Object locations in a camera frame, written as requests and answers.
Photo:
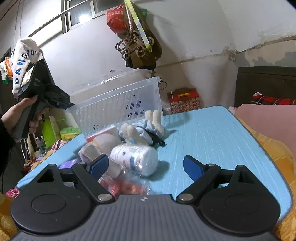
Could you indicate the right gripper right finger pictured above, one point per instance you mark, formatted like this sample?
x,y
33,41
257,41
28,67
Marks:
x,y
204,180

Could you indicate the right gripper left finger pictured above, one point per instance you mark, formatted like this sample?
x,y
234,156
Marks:
x,y
87,176

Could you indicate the purple small box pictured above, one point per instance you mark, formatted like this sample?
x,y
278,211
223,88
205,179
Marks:
x,y
69,164

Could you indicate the clear packet red snacks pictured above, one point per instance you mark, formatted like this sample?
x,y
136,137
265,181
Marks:
x,y
117,181

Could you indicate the white cylindrical bottle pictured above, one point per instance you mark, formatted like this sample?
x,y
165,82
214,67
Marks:
x,y
142,160

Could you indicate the clear plastic laundry basket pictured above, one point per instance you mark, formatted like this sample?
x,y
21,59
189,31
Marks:
x,y
124,104

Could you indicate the white plush bunny blue outfit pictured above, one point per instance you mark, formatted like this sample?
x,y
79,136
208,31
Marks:
x,y
148,131

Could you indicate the beige round plush toy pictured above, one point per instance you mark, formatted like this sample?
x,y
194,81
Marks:
x,y
106,142

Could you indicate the red white box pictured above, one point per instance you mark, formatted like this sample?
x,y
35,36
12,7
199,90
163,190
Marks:
x,y
113,130

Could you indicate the person's left forearm black sleeve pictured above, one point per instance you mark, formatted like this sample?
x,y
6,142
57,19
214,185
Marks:
x,y
7,143

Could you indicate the person's left hand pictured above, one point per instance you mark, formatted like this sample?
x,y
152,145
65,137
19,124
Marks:
x,y
12,116

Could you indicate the white hanging cloth blue letters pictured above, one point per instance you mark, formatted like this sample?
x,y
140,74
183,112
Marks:
x,y
26,52

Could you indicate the light blue mat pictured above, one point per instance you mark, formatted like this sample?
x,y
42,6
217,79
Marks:
x,y
214,135

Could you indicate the green yellow storage box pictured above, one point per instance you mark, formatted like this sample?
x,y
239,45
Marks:
x,y
69,133

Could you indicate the bright green paper bag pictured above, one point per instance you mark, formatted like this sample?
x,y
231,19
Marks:
x,y
51,130

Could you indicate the red patterned gift box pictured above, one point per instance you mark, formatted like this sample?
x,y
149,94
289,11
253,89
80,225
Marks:
x,y
184,100

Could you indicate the orange patterned quilt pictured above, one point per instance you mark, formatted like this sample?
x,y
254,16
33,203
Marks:
x,y
285,161

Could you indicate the red plaid pillow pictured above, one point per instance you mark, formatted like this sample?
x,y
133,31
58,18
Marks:
x,y
261,99

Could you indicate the red hanging bag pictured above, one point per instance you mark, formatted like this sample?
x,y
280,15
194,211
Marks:
x,y
119,22

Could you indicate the dark wooden headboard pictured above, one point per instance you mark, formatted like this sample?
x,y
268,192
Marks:
x,y
273,81

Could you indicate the window with metal frame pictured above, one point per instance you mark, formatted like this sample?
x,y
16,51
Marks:
x,y
81,12

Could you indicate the brown hanging bag with rope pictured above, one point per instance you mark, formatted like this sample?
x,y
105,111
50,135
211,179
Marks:
x,y
139,49

